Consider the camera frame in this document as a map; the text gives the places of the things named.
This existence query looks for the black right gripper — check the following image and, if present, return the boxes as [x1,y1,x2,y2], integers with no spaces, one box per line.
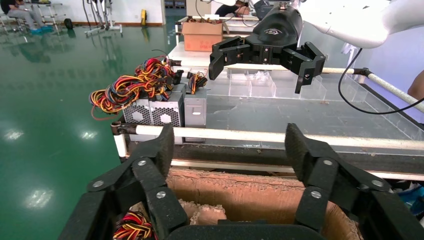
[208,4,327,95]

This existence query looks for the clear acrylic divider tray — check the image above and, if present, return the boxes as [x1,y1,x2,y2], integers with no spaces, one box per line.
[205,67,424,142]

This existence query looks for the grey computer power supplies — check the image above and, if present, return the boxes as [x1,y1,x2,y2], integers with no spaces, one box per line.
[148,83,186,145]

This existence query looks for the large multicolour wire bundle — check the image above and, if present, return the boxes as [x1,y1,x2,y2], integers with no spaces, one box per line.
[88,74,167,122]

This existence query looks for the white lower frame bar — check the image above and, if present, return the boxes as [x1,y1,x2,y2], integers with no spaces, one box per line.
[170,158,424,182]

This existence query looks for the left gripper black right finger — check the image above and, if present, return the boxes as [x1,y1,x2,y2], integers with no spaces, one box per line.
[284,123,424,240]

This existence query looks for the person in black shirt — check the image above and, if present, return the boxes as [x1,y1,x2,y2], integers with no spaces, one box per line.
[214,0,252,17]

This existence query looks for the brown cardboard carton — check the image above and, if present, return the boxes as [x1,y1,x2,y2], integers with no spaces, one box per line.
[181,20,225,53]

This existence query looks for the worn cardboard divider box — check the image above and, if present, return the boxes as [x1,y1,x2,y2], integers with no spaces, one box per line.
[129,168,364,240]

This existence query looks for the grey power supply fan grille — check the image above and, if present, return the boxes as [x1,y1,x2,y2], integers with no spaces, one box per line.
[122,98,153,143]

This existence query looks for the small orange yellow wire bundle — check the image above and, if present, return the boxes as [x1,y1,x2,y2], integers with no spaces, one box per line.
[186,70,209,96]

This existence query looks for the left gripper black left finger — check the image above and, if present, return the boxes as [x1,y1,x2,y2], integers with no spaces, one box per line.
[57,123,189,240]

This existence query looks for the grey metal power supply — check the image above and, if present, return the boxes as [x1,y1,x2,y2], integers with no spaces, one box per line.
[183,86,208,144]

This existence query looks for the bare person forearm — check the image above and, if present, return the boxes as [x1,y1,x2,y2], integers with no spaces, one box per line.
[407,70,424,100]

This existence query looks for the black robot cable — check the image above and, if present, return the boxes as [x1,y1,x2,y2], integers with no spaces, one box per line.
[337,47,424,116]

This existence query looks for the long white pipe rail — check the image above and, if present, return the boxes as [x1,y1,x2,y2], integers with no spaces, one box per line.
[110,120,424,152]

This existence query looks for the blue white plastic item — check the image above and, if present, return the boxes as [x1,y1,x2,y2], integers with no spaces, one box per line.
[395,181,424,216]

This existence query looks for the white pipe table leg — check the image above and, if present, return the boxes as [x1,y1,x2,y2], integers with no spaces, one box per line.
[113,132,129,159]

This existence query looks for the white metal stand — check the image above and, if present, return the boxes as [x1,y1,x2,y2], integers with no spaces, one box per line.
[82,0,123,37]

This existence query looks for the seated person grey trousers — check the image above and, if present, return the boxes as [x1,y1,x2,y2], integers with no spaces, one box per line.
[0,0,54,34]

